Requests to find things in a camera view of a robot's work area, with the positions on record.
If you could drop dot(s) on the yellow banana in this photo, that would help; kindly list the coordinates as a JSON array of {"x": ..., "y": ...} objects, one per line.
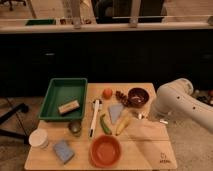
[{"x": 123, "y": 124}]

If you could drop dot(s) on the orange bowl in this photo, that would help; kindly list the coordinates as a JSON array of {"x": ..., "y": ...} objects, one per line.
[{"x": 105, "y": 151}]

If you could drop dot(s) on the black chair base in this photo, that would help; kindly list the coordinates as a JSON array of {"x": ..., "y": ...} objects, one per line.
[{"x": 9, "y": 122}]

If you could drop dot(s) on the wooden block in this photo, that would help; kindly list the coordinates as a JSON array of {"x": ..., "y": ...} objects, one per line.
[{"x": 63, "y": 109}]

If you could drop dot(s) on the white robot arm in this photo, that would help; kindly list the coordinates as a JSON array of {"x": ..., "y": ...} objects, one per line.
[{"x": 176, "y": 96}]

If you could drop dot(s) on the white cup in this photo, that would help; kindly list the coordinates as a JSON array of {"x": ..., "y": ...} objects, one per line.
[{"x": 39, "y": 138}]

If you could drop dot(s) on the blue sponge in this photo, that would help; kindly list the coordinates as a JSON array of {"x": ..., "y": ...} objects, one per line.
[{"x": 63, "y": 151}]

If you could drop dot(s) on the green pepper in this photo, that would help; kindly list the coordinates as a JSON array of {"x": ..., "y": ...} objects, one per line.
[{"x": 104, "y": 126}]

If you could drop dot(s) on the green plastic tray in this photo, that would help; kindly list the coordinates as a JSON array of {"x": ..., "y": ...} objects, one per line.
[{"x": 60, "y": 92}]

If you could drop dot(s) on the purple bowl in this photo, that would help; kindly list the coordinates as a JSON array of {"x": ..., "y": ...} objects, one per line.
[{"x": 138, "y": 97}]

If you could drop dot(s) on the silver metal fork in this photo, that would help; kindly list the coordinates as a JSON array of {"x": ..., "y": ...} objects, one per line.
[{"x": 142, "y": 116}]

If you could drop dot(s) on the green avocado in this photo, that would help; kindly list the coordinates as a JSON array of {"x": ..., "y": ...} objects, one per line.
[{"x": 75, "y": 128}]

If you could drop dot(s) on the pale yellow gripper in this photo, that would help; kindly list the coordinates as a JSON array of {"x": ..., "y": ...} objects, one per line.
[{"x": 154, "y": 117}]

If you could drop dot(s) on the light blue cloth wedge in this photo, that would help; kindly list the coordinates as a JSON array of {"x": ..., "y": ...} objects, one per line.
[{"x": 115, "y": 112}]

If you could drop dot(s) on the dark grape bunch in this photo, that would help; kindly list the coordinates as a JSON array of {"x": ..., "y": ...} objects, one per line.
[{"x": 122, "y": 98}]

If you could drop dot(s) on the small green bin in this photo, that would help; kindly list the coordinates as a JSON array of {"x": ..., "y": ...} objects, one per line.
[{"x": 34, "y": 22}]

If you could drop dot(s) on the orange fruit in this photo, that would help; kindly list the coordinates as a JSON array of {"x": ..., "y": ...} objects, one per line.
[{"x": 107, "y": 93}]

